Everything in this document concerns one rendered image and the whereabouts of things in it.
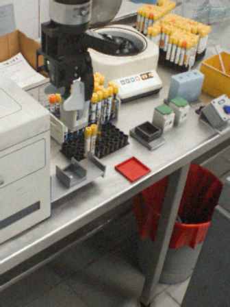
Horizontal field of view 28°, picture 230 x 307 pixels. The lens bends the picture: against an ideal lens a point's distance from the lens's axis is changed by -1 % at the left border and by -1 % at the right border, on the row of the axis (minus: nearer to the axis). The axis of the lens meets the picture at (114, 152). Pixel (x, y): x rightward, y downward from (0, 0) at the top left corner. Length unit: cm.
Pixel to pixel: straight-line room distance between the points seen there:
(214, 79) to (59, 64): 76
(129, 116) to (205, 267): 48
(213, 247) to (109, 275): 88
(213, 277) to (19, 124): 72
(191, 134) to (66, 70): 59
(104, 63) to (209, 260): 64
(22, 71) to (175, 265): 98
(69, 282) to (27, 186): 111
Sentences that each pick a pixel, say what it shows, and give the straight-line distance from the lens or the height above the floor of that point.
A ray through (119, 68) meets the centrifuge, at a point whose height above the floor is 97.
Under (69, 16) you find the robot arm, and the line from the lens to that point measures 82.
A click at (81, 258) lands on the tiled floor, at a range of 209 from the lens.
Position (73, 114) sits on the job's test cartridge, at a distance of 95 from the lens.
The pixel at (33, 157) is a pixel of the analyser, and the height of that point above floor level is 108.
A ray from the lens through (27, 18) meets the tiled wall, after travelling 159.
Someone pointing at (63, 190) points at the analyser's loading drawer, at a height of 91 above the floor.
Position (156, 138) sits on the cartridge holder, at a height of 89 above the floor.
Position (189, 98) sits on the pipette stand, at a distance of 146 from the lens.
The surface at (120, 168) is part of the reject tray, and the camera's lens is 120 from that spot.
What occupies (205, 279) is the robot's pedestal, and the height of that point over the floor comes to 61.
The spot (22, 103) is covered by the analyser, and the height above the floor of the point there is 117.
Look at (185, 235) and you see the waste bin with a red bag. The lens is 173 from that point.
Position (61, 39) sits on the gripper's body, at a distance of 85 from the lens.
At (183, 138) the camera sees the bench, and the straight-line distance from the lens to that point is 134.
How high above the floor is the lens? 169
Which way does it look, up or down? 40 degrees down
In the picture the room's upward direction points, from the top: 7 degrees clockwise
